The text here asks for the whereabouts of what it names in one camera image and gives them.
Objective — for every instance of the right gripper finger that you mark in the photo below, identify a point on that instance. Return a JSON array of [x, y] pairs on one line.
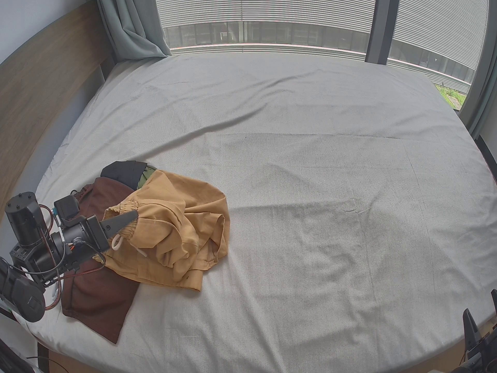
[[471, 334], [494, 303]]

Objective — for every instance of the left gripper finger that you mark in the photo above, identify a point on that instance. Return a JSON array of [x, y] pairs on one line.
[[120, 223]]

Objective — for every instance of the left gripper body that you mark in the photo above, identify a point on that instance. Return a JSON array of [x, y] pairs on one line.
[[83, 240]]

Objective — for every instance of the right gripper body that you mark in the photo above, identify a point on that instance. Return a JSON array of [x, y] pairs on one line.
[[487, 358]]

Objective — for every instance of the tan shorts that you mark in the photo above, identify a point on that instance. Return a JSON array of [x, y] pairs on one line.
[[186, 216]]

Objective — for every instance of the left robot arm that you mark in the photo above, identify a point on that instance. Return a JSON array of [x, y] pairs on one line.
[[23, 223]]

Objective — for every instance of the bed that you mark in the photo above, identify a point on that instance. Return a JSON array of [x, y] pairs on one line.
[[310, 169]]

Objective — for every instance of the black garment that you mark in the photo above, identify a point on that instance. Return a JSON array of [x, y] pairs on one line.
[[120, 173]]

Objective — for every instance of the green garment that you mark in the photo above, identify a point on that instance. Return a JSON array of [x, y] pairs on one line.
[[145, 178]]

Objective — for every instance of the brown garment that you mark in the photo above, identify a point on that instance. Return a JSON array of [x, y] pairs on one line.
[[97, 297]]

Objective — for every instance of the blue-green curtain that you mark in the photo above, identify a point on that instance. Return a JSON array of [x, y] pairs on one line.
[[128, 21]]

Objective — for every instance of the window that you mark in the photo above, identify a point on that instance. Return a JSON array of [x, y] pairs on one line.
[[271, 10]]

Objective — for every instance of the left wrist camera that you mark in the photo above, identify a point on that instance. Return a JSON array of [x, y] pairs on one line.
[[68, 208]]

